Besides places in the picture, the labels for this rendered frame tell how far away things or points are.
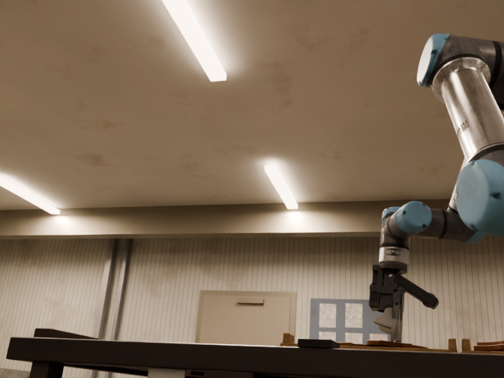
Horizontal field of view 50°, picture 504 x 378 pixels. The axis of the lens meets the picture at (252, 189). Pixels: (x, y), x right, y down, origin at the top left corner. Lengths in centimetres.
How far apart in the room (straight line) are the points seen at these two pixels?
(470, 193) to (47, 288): 820
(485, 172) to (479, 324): 627
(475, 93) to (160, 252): 717
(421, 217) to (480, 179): 45
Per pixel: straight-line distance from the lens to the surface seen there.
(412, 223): 134
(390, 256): 144
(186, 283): 777
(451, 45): 124
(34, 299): 895
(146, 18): 389
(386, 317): 139
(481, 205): 92
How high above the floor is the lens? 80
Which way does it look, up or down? 21 degrees up
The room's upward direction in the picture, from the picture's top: 4 degrees clockwise
